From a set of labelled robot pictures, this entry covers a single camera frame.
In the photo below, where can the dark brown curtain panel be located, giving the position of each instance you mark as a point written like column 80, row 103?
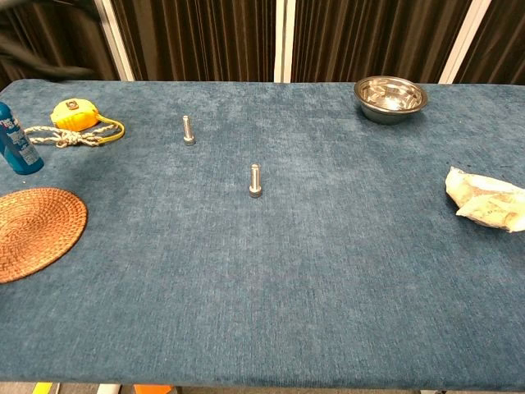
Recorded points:
column 504, row 41
column 205, row 33
column 369, row 37
column 49, row 24

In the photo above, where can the blue spray bottle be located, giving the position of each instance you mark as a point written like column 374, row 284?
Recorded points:
column 18, row 152

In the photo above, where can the yellow tape measure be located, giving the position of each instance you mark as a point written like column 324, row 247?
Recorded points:
column 76, row 115

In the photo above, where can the white partition frame post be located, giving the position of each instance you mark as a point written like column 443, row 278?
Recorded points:
column 284, row 41
column 465, row 41
column 117, row 45

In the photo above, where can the blue fabric tablecloth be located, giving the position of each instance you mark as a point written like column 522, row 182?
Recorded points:
column 287, row 267

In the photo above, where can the stainless steel bowl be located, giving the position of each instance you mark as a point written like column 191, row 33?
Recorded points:
column 389, row 100

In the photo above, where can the round woven rattan coaster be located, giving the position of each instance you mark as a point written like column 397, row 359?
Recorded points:
column 33, row 234

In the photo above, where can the silver bolt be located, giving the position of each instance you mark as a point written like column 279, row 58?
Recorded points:
column 255, row 182
column 188, row 131

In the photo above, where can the crumpled clear plastic packet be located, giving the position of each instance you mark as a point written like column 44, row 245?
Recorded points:
column 488, row 201

